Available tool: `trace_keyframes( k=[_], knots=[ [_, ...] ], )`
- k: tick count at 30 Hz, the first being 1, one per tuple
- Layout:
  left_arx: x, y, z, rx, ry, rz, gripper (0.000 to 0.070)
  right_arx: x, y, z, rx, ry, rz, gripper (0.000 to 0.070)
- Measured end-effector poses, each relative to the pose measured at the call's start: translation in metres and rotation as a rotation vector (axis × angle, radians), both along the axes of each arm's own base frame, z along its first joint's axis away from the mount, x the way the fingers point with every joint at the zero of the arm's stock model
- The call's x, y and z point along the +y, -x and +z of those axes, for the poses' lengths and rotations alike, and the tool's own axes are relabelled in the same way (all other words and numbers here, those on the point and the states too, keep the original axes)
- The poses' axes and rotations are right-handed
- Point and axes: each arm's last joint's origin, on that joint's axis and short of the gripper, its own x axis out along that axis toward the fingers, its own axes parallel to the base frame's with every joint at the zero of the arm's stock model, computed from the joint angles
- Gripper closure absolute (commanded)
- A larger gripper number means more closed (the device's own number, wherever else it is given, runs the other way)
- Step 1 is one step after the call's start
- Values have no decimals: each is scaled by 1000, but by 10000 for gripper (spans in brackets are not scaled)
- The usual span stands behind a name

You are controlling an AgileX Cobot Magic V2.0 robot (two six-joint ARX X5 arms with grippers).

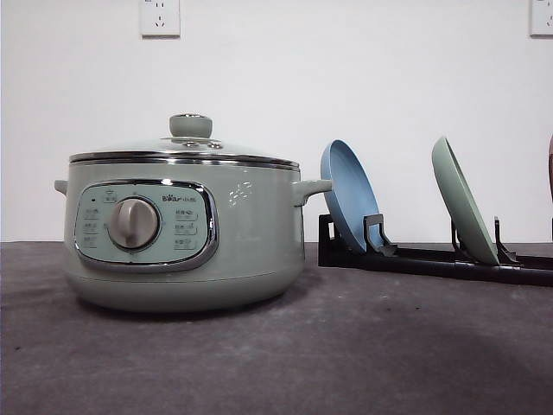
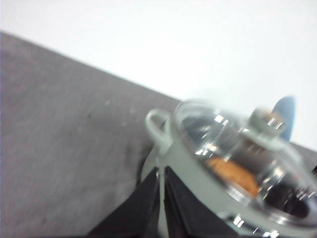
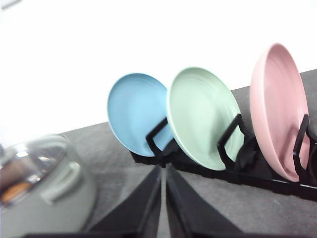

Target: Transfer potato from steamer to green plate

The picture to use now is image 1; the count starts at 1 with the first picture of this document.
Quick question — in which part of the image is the glass pot lid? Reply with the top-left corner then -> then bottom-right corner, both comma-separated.
69,113 -> 300,169

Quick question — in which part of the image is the green plate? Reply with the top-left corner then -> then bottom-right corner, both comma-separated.
432,137 -> 499,265

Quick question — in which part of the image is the black plate rack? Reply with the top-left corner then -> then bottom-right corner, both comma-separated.
318,214 -> 553,287

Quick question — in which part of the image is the blue plate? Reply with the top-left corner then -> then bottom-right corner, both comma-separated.
320,139 -> 381,250

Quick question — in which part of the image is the green electric steamer pot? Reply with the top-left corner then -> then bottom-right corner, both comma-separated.
54,161 -> 332,312

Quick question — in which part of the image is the grey table mat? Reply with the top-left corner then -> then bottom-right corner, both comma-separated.
0,241 -> 553,415

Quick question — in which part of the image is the white wall socket left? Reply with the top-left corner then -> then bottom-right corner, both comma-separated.
138,0 -> 181,42

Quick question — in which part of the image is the white wall socket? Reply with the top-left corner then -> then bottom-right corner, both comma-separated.
138,0 -> 181,42
525,0 -> 553,42

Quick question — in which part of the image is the white wall socket right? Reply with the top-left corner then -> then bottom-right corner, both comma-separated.
525,0 -> 553,42

